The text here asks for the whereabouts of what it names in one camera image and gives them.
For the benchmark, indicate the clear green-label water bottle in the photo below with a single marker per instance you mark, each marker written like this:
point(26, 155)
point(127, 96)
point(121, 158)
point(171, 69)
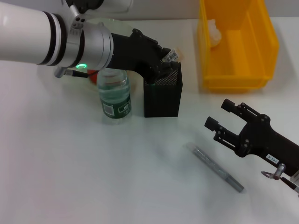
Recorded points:
point(114, 98)

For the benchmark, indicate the black mesh pen holder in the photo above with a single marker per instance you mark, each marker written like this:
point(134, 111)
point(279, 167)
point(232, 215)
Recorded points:
point(163, 100)

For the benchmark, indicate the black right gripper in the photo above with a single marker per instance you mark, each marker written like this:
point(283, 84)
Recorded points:
point(261, 140)

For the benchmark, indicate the white paper ball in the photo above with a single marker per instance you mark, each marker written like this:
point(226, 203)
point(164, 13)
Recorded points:
point(215, 32)

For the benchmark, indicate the silver right wrist connector fitting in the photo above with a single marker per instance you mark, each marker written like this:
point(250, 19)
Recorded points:
point(279, 171)

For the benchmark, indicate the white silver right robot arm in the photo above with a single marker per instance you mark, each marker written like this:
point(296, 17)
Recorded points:
point(295, 179)

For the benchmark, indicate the pale green glass fruit plate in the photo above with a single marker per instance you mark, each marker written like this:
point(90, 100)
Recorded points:
point(121, 28)

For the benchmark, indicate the beige eraser with barcode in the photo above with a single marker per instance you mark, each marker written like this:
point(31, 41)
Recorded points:
point(175, 54)

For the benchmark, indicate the red-orange orange fruit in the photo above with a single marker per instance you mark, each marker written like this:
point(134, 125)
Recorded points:
point(93, 79)

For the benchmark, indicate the yellow plastic storage bin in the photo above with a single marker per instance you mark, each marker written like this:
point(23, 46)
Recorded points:
point(236, 79)

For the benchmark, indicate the mint green utility knife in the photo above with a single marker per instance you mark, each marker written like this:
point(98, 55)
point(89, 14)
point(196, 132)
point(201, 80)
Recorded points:
point(153, 85)

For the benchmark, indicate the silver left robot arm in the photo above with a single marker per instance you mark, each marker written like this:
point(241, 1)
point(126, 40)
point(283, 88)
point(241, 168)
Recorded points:
point(35, 39)

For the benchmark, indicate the grey pen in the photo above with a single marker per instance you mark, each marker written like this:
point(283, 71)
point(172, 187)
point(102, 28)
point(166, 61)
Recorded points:
point(217, 166)

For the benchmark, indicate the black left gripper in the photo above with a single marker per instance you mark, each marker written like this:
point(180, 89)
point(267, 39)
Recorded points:
point(133, 53)

